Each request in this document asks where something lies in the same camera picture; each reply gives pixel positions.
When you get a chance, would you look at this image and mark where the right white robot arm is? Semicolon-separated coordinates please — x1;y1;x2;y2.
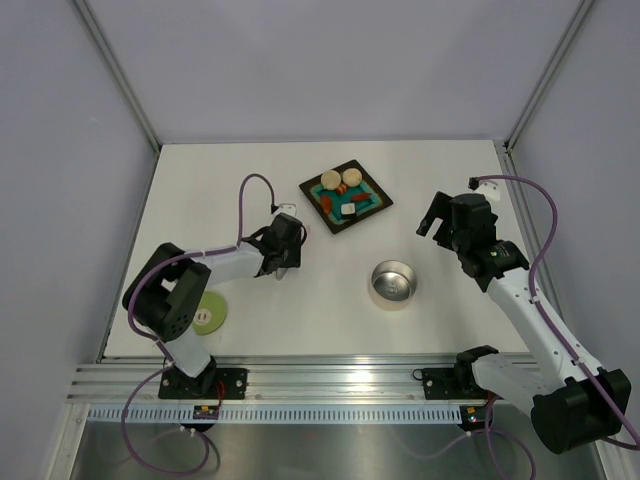
417;192;631;454

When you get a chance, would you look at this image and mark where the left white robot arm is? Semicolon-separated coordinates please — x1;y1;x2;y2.
122;212;307;400

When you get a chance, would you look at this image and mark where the orange sausage piece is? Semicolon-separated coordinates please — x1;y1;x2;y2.
321;195;334;215

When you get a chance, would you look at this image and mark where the stainless steel bowl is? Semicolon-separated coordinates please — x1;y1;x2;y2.
370;260;418;305

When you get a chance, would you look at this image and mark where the green round lid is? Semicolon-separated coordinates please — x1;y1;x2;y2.
192;291;228;336

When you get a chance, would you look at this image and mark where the left round bread bun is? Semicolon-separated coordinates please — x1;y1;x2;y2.
320;170;342;191

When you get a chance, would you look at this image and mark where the round bread bun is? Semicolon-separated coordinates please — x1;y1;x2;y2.
342;168;363;188
320;170;342;191

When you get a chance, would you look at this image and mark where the right round bread bun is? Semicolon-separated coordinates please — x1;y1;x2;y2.
342;168;363;188

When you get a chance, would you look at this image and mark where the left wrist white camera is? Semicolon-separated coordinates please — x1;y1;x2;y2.
276;203;297;217

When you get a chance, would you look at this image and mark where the wrist white camera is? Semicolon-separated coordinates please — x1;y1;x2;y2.
276;203;297;217
468;177;501;203

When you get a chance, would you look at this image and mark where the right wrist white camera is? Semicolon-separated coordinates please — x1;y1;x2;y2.
468;177;501;203

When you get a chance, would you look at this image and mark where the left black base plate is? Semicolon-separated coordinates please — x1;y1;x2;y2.
158;367;248;400

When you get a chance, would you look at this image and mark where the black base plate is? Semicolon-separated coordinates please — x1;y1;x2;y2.
158;367;248;400
411;367;495;402

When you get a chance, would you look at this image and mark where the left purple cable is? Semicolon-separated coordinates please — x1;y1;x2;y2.
120;173;280;473

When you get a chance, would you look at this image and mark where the purple cable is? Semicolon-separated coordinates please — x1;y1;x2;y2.
394;174;640;480
120;173;280;473

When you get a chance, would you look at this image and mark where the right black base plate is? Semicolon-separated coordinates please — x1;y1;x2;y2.
411;367;495;402

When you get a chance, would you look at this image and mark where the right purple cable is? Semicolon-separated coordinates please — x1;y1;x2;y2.
394;174;640;480

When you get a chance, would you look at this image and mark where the aluminium rail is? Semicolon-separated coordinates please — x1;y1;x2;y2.
66;354;455;404

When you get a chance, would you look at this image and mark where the white slotted cable duct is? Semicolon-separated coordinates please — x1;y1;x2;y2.
88;404;462;425

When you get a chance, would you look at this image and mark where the right aluminium frame post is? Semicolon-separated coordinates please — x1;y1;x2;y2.
504;0;599;155

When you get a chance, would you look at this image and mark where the aluminium frame post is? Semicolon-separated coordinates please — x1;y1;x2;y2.
70;0;162;155
504;0;599;155

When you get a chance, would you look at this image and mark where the left aluminium frame post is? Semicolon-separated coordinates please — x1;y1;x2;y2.
70;0;162;155

